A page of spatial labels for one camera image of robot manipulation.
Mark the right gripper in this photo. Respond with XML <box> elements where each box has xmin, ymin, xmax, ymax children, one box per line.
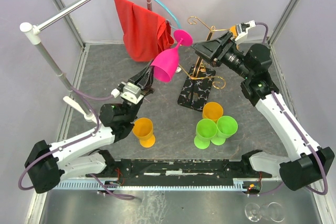
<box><xmin>191</xmin><ymin>30</ymin><xmax>253</xmax><ymax>80</ymax></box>

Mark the pink wine glass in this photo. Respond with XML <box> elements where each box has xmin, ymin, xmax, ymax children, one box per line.
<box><xmin>151</xmin><ymin>29</ymin><xmax>193</xmax><ymax>82</ymax></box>

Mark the orange wine glass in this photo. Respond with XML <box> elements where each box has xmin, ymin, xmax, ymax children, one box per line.
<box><xmin>229</xmin><ymin>25</ymin><xmax>238</xmax><ymax>38</ymax></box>
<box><xmin>132</xmin><ymin>118</ymin><xmax>155</xmax><ymax>148</ymax></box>
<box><xmin>202</xmin><ymin>102</ymin><xmax>224</xmax><ymax>123</ymax></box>

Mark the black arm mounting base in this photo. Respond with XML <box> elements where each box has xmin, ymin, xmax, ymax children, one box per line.
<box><xmin>95</xmin><ymin>151</ymin><xmax>271</xmax><ymax>187</ymax></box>

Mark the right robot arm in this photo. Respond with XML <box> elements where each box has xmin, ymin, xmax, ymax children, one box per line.
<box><xmin>191</xmin><ymin>31</ymin><xmax>335</xmax><ymax>195</ymax></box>

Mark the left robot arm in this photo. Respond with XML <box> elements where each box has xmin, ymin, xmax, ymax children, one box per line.
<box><xmin>23</xmin><ymin>65</ymin><xmax>153</xmax><ymax>194</ymax></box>

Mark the gold wine glass rack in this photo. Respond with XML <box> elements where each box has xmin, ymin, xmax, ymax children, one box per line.
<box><xmin>177</xmin><ymin>16</ymin><xmax>238</xmax><ymax>110</ymax></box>

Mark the green wine glass right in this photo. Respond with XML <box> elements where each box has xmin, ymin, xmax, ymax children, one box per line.
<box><xmin>211</xmin><ymin>115</ymin><xmax>238</xmax><ymax>145</ymax></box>

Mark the green wine glass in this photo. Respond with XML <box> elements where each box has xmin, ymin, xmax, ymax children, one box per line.
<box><xmin>211</xmin><ymin>115</ymin><xmax>238</xmax><ymax>145</ymax></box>
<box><xmin>194</xmin><ymin>119</ymin><xmax>217</xmax><ymax>150</ymax></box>

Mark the green wine glass left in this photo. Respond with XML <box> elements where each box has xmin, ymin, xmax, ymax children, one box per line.
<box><xmin>194</xmin><ymin>119</ymin><xmax>217</xmax><ymax>150</ymax></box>

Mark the clear wine glass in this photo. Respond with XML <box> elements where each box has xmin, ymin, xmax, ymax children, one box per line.
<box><xmin>244</xmin><ymin>202</ymin><xmax>285</xmax><ymax>223</ymax></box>

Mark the red cloth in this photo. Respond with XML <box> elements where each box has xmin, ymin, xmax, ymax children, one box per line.
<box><xmin>114</xmin><ymin>0</ymin><xmax>174</xmax><ymax>62</ymax></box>

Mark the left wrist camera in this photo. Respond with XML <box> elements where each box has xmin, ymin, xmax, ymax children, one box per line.
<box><xmin>111</xmin><ymin>82</ymin><xmax>144</xmax><ymax>104</ymax></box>

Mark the silver clothes rail stand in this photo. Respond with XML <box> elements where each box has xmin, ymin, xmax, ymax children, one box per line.
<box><xmin>19</xmin><ymin>0</ymin><xmax>182</xmax><ymax>126</ymax></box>

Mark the white cable tray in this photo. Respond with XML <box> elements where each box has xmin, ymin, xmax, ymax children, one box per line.
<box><xmin>54</xmin><ymin>178</ymin><xmax>262</xmax><ymax>192</ymax></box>

